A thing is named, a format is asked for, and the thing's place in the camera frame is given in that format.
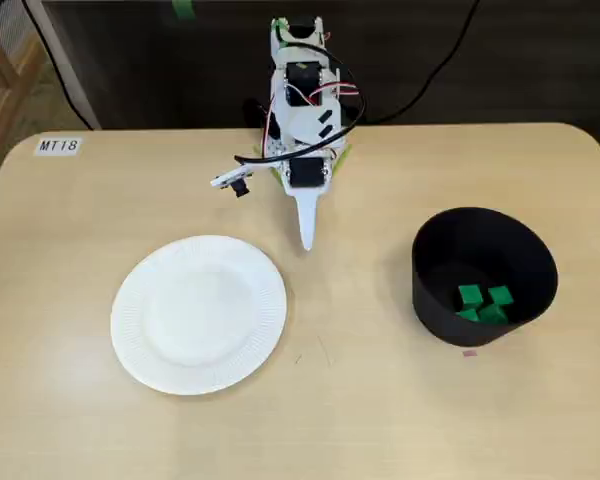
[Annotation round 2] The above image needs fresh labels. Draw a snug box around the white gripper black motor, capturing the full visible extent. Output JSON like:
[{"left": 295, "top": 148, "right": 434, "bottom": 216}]
[{"left": 282, "top": 155, "right": 334, "bottom": 252}]

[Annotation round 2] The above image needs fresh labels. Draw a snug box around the wooden furniture frame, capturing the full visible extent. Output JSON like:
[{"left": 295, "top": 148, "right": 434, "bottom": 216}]
[{"left": 0, "top": 19, "right": 49, "bottom": 201}]

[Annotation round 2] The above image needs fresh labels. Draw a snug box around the thin black cable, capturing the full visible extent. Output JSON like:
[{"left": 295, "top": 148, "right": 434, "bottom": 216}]
[{"left": 21, "top": 0, "right": 97, "bottom": 131}]

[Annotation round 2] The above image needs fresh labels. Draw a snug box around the black power cable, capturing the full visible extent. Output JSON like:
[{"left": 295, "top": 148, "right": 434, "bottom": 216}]
[{"left": 367, "top": 0, "right": 481, "bottom": 125}]

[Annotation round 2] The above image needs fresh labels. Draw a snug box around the white post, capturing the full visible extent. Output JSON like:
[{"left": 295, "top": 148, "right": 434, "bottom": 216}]
[{"left": 23, "top": 0, "right": 103, "bottom": 131}]

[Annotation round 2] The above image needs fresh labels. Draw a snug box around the black plastic cup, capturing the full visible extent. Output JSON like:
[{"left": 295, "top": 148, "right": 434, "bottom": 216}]
[{"left": 410, "top": 206, "right": 560, "bottom": 348}]

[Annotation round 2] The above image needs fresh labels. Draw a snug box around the white paper plate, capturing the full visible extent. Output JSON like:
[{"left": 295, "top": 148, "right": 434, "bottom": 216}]
[{"left": 109, "top": 234, "right": 288, "bottom": 397}]

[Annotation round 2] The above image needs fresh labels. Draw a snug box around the green base tape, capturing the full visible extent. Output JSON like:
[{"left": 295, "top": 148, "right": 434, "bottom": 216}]
[{"left": 252, "top": 142, "right": 355, "bottom": 187}]

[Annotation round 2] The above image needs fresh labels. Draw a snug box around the white MT18 label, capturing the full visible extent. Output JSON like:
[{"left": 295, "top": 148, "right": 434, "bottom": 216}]
[{"left": 33, "top": 137, "right": 81, "bottom": 157}]

